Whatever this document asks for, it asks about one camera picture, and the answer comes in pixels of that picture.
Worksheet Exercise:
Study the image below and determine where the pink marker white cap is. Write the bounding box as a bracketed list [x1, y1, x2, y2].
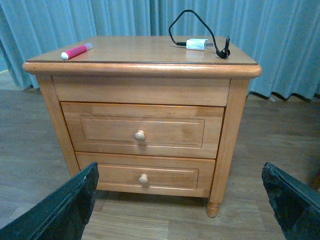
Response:
[60, 42, 93, 60]

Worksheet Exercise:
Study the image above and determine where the white charger adapter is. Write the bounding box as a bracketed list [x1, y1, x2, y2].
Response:
[186, 38, 214, 51]

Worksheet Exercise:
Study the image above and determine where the wooden drawer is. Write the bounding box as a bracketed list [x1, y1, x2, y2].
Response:
[61, 102, 224, 159]
[76, 152, 216, 198]

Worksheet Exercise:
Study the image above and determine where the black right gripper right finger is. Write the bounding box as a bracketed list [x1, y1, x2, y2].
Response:
[261, 162, 320, 240]

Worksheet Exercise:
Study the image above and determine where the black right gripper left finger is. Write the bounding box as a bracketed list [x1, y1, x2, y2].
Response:
[0, 162, 99, 240]

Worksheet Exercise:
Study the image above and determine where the wooden nightstand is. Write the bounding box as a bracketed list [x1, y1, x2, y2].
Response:
[23, 36, 262, 218]

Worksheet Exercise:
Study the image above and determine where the black charger cable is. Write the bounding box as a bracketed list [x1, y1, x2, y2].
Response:
[168, 9, 232, 60]

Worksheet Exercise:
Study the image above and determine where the grey curtain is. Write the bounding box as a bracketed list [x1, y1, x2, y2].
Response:
[0, 0, 320, 99]

